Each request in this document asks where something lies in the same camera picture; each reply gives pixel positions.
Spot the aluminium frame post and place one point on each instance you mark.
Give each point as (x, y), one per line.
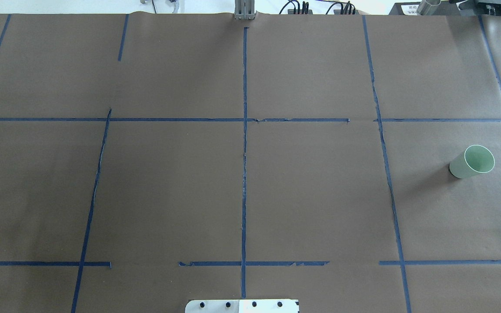
(244, 9)

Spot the steel cylinder cup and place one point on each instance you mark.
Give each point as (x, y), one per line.
(427, 7)

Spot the black cable plug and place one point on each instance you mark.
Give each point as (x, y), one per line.
(296, 7)
(346, 8)

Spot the black cable plug left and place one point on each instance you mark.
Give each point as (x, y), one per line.
(296, 7)

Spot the white pedestal base plate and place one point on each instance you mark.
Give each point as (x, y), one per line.
(243, 306)

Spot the black cable plug right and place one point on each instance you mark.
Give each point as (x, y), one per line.
(346, 8)

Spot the green paper cup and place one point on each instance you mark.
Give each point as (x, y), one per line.
(474, 161)

